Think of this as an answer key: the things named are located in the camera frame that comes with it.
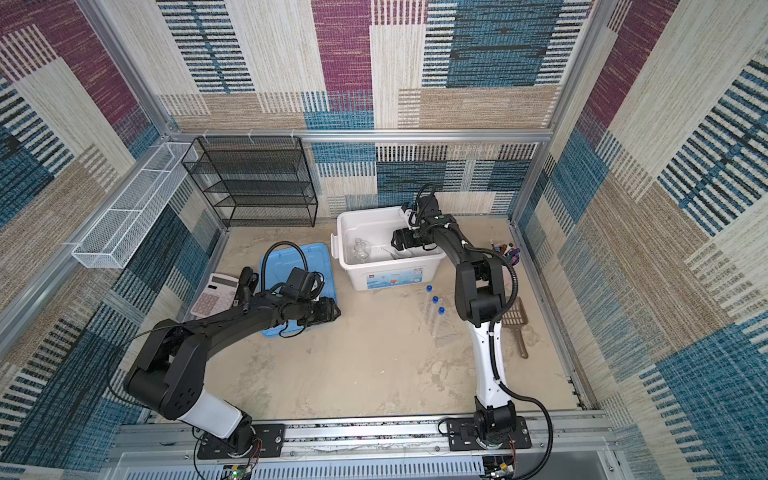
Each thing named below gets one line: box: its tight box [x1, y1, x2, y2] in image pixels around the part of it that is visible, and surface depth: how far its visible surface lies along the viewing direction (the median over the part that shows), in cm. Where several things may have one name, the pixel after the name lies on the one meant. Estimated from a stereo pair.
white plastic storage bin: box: [330, 206, 447, 291], surface depth 101 cm
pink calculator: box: [190, 272, 239, 319], surface depth 99 cm
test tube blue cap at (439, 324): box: [435, 306, 446, 343], surface depth 87 cm
